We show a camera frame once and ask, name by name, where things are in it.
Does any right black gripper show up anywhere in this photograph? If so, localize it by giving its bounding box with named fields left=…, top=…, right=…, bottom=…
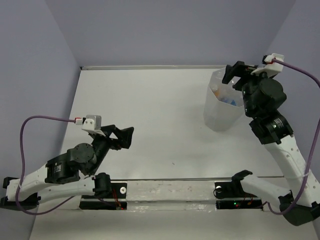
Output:
left=223, top=60, right=275, bottom=117

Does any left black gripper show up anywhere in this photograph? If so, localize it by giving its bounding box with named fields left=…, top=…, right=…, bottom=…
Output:
left=89, top=124, right=136, bottom=176

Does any orange juice bottle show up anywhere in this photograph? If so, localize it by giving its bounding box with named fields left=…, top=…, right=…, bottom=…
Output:
left=211, top=85, right=220, bottom=99

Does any blue label bottle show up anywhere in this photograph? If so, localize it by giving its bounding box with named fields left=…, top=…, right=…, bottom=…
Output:
left=222, top=98, right=237, bottom=106

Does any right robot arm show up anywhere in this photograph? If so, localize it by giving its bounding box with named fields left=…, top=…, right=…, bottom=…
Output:
left=221, top=56, right=320, bottom=226

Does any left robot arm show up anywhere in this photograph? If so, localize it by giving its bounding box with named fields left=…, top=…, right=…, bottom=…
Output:
left=0, top=123, right=134, bottom=211

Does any white plastic bin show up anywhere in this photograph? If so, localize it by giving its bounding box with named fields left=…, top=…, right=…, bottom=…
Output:
left=203, top=67, right=245, bottom=132

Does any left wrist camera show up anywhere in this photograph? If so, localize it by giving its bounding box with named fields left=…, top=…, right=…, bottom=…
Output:
left=81, top=115, right=102, bottom=133

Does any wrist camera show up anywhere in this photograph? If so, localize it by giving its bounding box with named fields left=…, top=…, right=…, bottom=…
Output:
left=250, top=53, right=285, bottom=78
left=81, top=115, right=102, bottom=133

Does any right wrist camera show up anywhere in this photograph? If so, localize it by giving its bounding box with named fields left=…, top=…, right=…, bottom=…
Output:
left=250, top=53, right=285, bottom=78

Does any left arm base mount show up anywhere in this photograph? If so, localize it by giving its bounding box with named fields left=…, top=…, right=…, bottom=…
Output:
left=79, top=181, right=128, bottom=211

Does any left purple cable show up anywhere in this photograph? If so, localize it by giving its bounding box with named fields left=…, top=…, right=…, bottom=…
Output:
left=15, top=115, right=121, bottom=216

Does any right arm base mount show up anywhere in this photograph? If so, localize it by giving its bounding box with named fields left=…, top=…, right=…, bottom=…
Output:
left=213, top=181, right=263, bottom=210

